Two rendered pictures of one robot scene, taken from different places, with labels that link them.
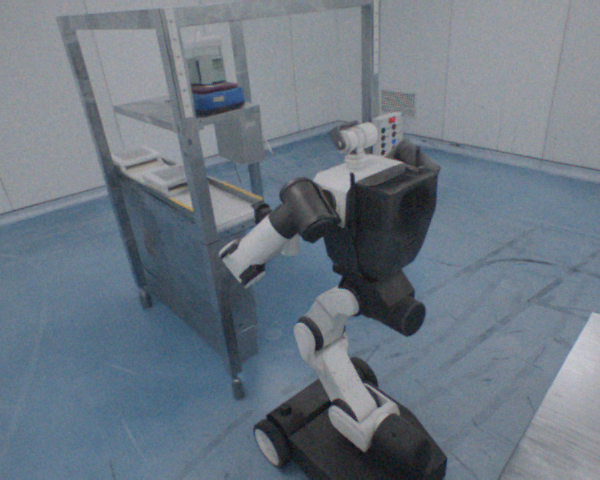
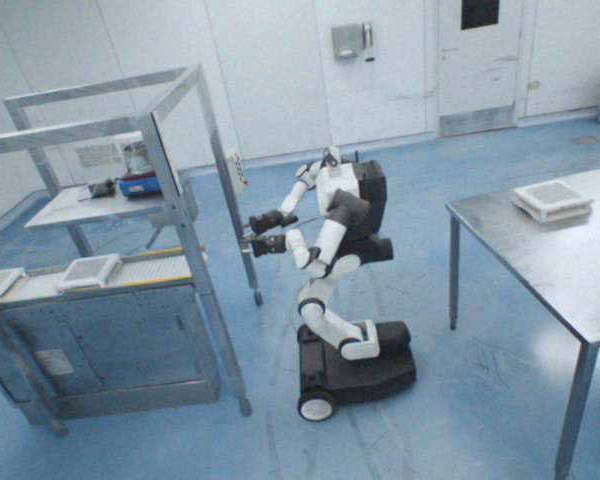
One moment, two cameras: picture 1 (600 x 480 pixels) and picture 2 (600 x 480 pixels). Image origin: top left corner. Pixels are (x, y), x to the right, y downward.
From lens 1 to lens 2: 1.36 m
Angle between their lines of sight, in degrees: 40
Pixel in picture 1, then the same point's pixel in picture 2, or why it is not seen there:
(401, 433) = (392, 326)
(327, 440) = (348, 372)
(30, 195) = not seen: outside the picture
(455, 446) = not seen: hidden behind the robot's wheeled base
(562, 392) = (482, 232)
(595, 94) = (258, 106)
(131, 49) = not seen: outside the picture
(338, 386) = (342, 330)
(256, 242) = (334, 239)
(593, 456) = (518, 242)
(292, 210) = (349, 208)
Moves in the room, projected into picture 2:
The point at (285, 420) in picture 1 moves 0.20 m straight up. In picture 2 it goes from (318, 381) to (313, 354)
